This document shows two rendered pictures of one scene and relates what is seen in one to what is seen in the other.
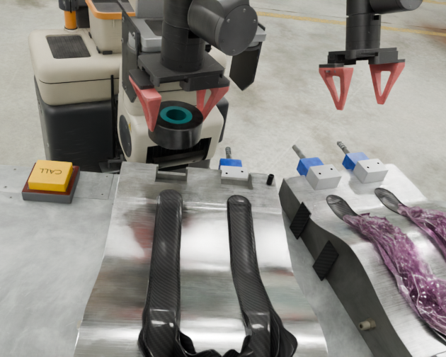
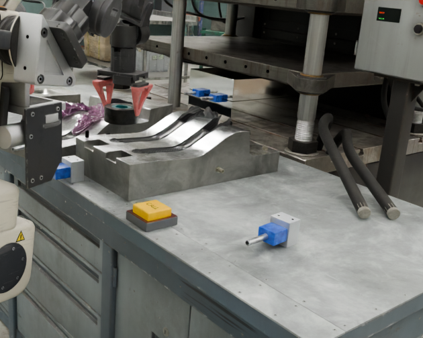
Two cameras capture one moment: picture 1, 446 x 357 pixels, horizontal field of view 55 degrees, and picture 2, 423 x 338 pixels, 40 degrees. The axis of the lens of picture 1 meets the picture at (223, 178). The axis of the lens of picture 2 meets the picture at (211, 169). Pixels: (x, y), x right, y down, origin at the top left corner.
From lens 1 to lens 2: 1.68 m
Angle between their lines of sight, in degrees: 101
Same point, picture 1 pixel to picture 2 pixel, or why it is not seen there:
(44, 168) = (153, 208)
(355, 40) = not seen: hidden behind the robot
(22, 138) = not seen: outside the picture
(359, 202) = not seen: hidden behind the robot
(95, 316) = (229, 132)
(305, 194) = (66, 143)
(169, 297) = (197, 135)
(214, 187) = (112, 145)
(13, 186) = (172, 232)
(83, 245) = (177, 200)
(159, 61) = (132, 72)
